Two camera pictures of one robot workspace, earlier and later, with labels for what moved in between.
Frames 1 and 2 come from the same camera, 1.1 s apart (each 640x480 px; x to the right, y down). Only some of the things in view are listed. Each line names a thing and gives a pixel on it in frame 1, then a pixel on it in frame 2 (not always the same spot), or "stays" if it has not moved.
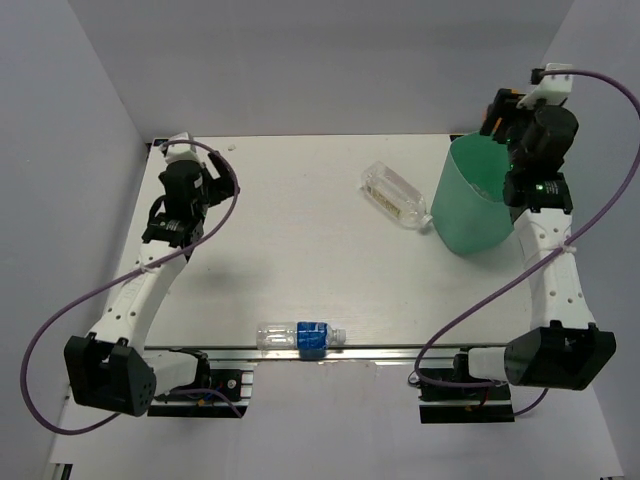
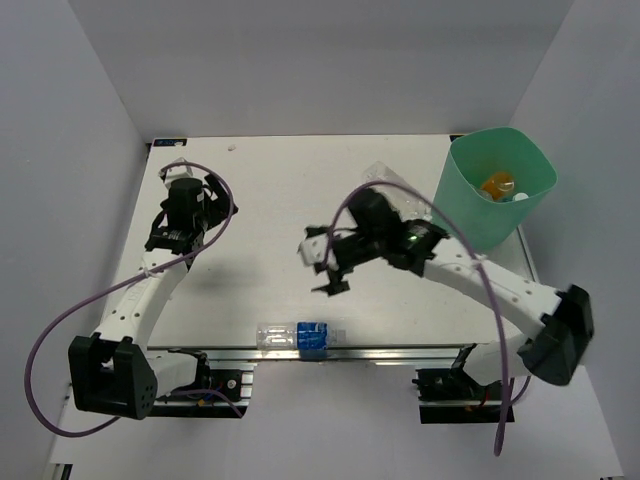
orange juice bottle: x=497 y=125 -> x=501 y=185
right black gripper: x=509 y=109 -> x=335 y=278
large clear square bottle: x=391 y=193 stays
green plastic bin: x=469 y=211 stays
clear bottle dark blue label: x=300 y=335 stays
